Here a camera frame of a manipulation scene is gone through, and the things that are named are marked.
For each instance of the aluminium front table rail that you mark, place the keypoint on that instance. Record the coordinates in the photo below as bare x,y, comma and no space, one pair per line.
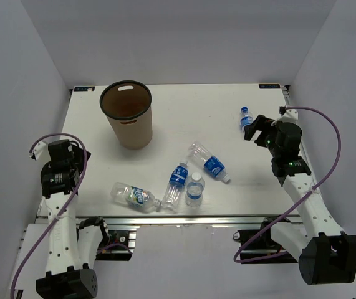
136,221

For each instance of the small water bottle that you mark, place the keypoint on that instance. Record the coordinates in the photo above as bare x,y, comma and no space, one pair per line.
194,190

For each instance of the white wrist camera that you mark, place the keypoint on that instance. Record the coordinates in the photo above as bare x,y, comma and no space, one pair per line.
287,115
40,152

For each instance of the clear bottle green label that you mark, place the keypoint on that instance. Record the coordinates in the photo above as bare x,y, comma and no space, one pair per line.
134,197

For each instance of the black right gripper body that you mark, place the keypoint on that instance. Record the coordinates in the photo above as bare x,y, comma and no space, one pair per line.
270,144

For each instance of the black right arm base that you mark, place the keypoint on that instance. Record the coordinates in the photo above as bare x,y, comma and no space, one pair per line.
261,247

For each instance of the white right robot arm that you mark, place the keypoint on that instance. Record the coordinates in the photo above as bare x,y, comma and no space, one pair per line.
325,253

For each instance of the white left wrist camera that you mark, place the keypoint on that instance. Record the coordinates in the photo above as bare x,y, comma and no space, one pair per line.
40,152

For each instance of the blue right corner sticker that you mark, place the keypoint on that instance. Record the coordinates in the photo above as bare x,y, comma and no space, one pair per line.
269,86

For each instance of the blue corner sticker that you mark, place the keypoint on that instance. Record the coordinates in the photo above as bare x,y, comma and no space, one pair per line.
84,89
269,86

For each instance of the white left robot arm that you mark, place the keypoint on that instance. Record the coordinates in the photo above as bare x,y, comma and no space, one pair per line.
73,245

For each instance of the brown cylindrical paper bin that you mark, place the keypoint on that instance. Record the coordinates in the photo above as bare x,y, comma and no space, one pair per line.
127,105

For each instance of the blue left corner sticker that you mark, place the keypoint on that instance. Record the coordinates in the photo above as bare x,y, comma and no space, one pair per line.
84,89

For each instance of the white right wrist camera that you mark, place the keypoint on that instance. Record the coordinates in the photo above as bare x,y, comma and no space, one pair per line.
287,115

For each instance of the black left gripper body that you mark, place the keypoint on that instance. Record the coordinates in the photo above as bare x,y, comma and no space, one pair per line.
78,161

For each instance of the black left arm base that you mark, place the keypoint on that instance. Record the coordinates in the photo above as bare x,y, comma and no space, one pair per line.
121,235

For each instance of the small blue cap bottle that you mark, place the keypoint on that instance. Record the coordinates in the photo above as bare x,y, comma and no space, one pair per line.
246,118

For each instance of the crushed bottle blue label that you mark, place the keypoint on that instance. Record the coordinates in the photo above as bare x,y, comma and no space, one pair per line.
176,186

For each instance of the clear bottle blue label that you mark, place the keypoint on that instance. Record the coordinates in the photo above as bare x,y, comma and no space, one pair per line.
204,159

